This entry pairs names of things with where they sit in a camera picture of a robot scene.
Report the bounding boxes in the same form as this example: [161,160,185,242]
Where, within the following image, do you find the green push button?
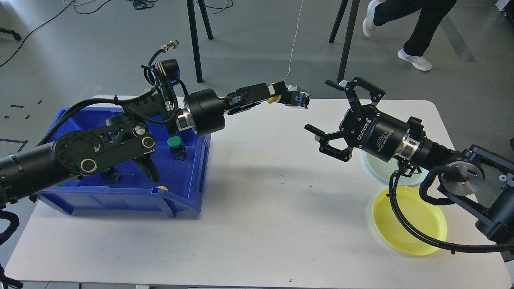
[167,135,187,161]
[100,167,121,184]

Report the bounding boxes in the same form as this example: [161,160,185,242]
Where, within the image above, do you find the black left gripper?
[177,83,277,136]

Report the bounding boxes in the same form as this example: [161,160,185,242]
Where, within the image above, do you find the pale green plate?
[365,153,429,186]

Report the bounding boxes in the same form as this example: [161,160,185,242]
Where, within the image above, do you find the blue plastic bin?
[37,123,211,218]

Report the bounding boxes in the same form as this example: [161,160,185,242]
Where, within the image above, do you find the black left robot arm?
[1,40,289,243]

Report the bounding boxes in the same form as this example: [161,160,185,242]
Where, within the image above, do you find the yellow push button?
[267,82,311,110]

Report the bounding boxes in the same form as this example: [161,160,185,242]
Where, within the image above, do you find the black floor cable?
[0,0,161,67]

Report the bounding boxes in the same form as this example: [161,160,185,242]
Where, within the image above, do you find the person legs white sneakers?
[362,0,457,71]

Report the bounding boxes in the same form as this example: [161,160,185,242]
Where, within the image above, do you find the black tripod leg right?
[328,0,360,83]

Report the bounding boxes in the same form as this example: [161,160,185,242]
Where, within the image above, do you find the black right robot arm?
[305,77,514,254]

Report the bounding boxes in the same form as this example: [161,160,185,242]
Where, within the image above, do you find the black tripod leg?
[186,0,214,83]
[328,0,360,83]

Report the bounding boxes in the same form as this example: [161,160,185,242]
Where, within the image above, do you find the white cable with plug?
[282,0,304,87]

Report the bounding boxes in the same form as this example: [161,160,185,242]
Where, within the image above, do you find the black tripod leg left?
[186,0,214,83]

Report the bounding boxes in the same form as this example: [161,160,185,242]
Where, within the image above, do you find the yellow plate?
[371,185,448,256]

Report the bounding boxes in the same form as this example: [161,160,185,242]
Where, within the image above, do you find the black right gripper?
[304,77,418,163]

